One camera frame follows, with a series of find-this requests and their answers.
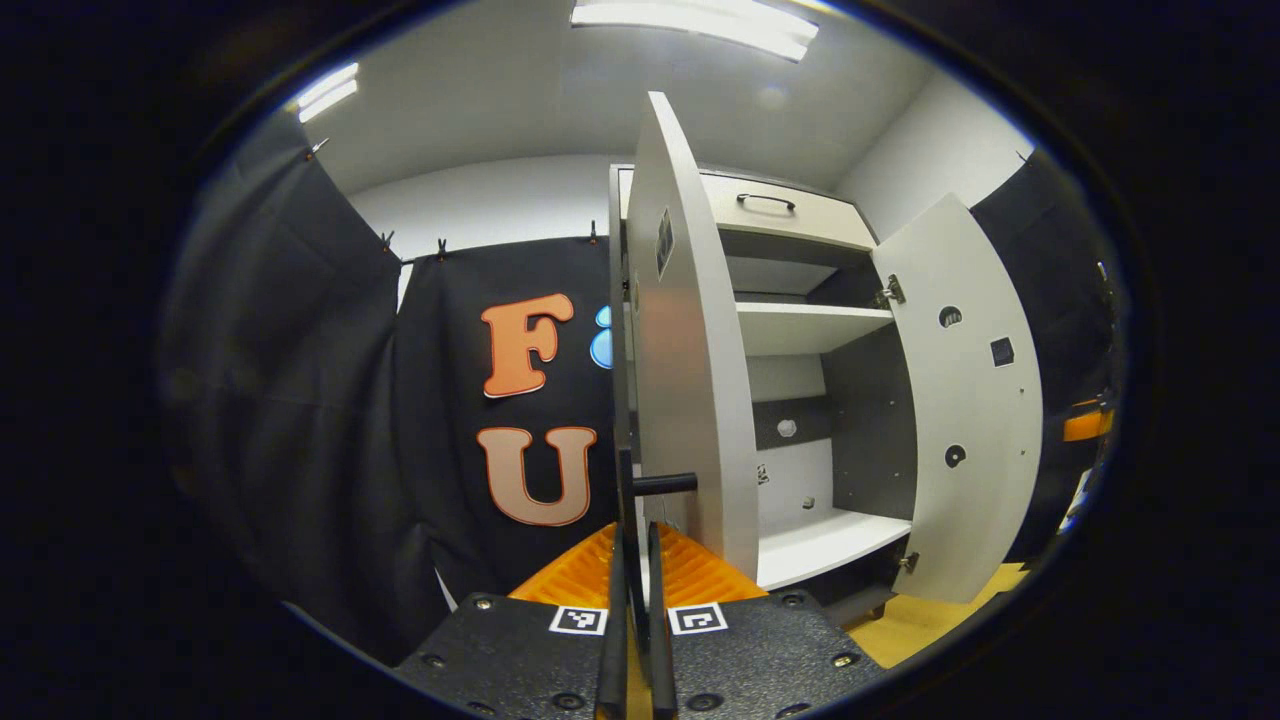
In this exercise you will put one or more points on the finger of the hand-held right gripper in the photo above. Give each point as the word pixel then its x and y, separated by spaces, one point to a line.
pixel 1086 423

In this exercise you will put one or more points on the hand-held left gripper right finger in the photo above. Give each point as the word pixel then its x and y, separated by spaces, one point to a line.
pixel 760 655

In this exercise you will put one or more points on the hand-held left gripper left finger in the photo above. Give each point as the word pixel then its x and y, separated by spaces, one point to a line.
pixel 520 660

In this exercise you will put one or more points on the beige cabinet door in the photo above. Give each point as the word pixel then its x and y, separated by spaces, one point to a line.
pixel 975 420
pixel 690 350

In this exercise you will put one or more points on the double-door shoe cabinet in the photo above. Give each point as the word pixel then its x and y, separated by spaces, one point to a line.
pixel 860 430

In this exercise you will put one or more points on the white cabinet shelf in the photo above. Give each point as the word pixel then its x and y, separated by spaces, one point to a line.
pixel 810 325

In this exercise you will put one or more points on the beige cabinet drawer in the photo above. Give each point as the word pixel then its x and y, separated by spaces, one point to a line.
pixel 800 215

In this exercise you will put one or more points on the black backdrop cloth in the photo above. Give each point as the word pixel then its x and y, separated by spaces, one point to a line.
pixel 300 400

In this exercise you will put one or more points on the long ceiling light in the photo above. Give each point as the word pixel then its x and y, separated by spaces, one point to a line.
pixel 695 22
pixel 326 92

